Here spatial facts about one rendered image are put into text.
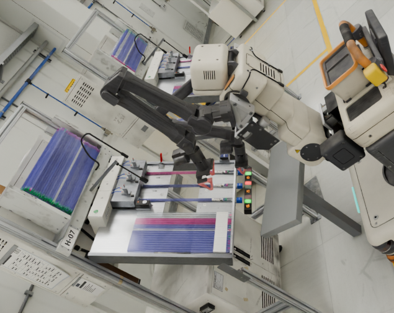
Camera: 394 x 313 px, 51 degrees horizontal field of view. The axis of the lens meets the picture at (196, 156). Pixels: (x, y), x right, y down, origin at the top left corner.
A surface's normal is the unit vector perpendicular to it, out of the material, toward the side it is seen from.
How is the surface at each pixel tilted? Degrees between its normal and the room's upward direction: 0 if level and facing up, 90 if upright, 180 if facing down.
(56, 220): 90
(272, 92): 90
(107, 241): 46
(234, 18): 90
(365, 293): 0
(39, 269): 91
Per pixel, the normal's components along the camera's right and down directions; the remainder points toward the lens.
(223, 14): -0.11, 0.65
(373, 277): -0.79, -0.51
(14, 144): 0.60, -0.57
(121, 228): -0.11, -0.77
